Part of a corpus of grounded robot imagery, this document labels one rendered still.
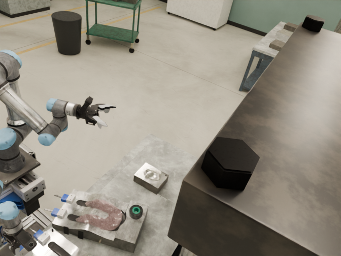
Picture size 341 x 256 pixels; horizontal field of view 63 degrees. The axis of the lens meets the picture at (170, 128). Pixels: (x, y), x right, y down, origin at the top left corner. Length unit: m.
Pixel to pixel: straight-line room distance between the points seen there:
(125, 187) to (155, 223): 0.34
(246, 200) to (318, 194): 0.15
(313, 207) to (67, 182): 2.74
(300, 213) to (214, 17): 7.00
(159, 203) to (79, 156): 1.60
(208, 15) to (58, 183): 5.63
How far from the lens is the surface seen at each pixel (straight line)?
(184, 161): 2.25
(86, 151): 3.39
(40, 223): 2.60
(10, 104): 1.54
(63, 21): 5.08
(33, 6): 7.17
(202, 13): 7.54
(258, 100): 0.79
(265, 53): 4.70
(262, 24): 7.98
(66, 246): 1.71
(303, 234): 0.53
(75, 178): 3.13
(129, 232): 1.70
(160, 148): 2.31
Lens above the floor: 2.39
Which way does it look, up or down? 39 degrees down
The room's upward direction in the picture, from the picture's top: 11 degrees clockwise
